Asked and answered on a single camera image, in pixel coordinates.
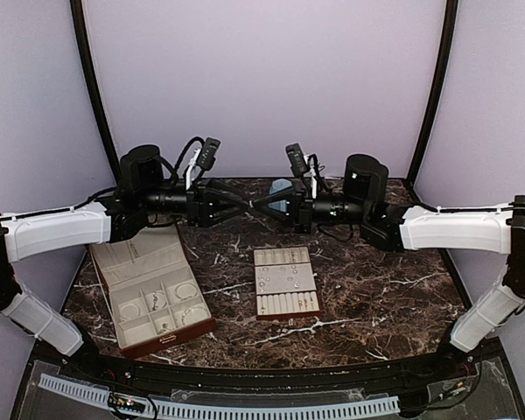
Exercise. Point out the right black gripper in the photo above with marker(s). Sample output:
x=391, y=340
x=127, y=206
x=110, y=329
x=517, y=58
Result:
x=303, y=220

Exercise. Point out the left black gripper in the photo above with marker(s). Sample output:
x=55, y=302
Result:
x=201, y=202

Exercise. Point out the brown jewelry tray cream lining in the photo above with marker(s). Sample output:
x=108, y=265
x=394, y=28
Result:
x=285, y=284

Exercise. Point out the brown jewelry box cream lining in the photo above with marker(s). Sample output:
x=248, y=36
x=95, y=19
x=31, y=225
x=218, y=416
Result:
x=149, y=281

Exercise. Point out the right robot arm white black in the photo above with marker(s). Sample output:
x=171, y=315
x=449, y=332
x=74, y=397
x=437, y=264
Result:
x=499, y=229

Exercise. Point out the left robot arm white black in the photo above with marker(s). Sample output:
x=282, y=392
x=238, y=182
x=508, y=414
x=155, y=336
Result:
x=148, y=185

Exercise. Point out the light blue upside-down mug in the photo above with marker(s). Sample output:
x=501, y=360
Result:
x=277, y=186

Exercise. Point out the small circuit board with leds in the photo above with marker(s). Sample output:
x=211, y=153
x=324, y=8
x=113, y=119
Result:
x=124, y=402

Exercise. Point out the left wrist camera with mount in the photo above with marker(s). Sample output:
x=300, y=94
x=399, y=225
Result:
x=202, y=160

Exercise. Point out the white slotted cable duct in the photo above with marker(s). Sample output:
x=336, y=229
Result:
x=157, y=408

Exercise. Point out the black front table rail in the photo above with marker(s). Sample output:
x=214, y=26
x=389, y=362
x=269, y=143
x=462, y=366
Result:
x=410, y=376

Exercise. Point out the black left corner post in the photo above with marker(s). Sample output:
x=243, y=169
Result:
x=93, y=89

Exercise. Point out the black corner post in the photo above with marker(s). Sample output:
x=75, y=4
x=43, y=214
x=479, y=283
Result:
x=436, y=89
x=93, y=89

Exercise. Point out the black right corner post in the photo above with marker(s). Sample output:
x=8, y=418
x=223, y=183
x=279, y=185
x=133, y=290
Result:
x=436, y=89

